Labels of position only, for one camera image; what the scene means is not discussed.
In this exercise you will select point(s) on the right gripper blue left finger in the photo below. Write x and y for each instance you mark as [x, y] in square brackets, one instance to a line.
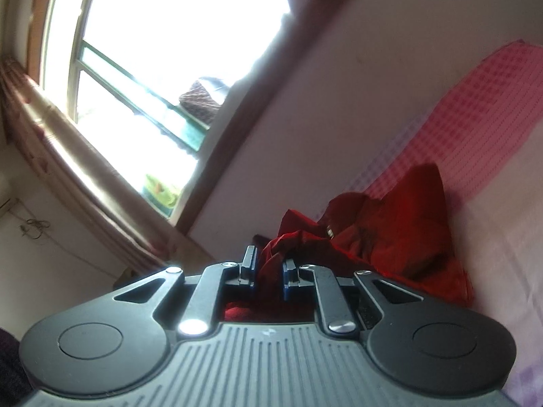
[248, 267]

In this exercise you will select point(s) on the red puffer jacket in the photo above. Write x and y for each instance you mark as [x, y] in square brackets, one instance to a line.
[404, 235]

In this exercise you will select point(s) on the brown framed window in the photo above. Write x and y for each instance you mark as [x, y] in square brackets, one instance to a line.
[167, 91]

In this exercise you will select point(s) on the pink checked bed sheet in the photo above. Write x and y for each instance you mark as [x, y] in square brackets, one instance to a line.
[485, 136]

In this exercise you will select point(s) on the beige floral curtain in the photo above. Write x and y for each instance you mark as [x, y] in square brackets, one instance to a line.
[87, 184]

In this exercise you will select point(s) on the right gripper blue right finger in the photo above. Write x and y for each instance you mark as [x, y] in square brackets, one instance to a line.
[291, 280]

